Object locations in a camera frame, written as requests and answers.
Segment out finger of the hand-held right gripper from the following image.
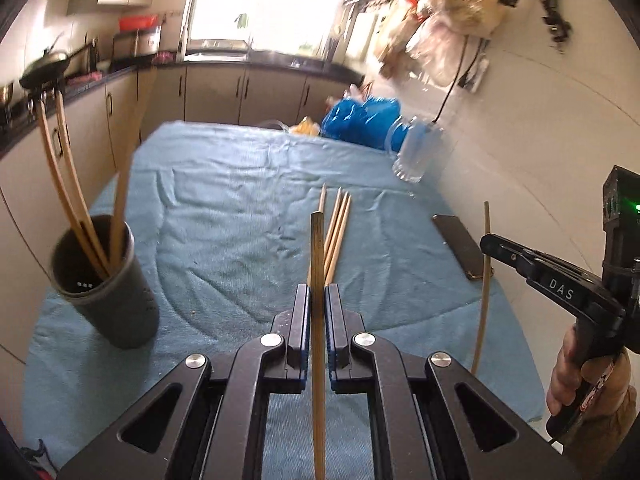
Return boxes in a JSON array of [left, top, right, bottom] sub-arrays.
[[480, 234, 544, 282]]

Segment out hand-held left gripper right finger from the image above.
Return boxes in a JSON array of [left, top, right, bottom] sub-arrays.
[[325, 284, 586, 480]]

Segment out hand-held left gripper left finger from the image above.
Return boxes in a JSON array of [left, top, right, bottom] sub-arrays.
[[57, 284, 312, 480]]

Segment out dark grey utensil holder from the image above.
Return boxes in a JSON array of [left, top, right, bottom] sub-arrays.
[[50, 214, 161, 350]]

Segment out person's right forearm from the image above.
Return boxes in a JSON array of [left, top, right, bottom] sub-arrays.
[[562, 410, 626, 463]]

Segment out person's right hand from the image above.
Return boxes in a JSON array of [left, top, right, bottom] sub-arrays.
[[546, 327, 632, 426]]

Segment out smartphone in brown case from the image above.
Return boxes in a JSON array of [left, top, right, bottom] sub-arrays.
[[432, 214, 495, 281]]

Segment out clear glass mug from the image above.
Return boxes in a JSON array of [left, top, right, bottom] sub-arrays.
[[385, 116, 445, 184]]

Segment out blue tablecloth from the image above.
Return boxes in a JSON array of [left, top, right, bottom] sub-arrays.
[[22, 120, 546, 480]]

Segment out pale pink hanging bag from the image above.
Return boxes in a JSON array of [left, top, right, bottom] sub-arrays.
[[407, 10, 471, 86]]

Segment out yellow plastic bag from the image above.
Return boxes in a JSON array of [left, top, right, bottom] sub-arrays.
[[290, 116, 321, 137]]

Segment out tan hanging plastic bag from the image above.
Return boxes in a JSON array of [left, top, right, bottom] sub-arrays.
[[375, 2, 426, 78]]

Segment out black hanging tripod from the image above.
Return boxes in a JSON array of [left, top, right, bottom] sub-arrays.
[[500, 0, 573, 53]]

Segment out white base cabinets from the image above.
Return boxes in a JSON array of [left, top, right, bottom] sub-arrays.
[[0, 62, 366, 271]]

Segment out black kitchen countertop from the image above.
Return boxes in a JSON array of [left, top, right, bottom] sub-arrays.
[[0, 47, 366, 161]]

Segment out kitchen window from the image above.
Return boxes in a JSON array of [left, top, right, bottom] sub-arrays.
[[180, 0, 351, 58]]

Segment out red plastic basin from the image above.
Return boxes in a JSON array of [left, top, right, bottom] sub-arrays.
[[119, 15, 158, 31]]

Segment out gas stove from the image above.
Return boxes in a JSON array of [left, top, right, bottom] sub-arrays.
[[0, 87, 56, 126]]

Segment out black wok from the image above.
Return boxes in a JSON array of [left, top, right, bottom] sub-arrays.
[[19, 35, 96, 90]]

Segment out black power cable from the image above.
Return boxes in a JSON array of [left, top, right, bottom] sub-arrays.
[[432, 35, 471, 123]]

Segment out white wall socket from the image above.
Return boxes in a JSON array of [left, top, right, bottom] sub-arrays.
[[460, 42, 491, 92]]

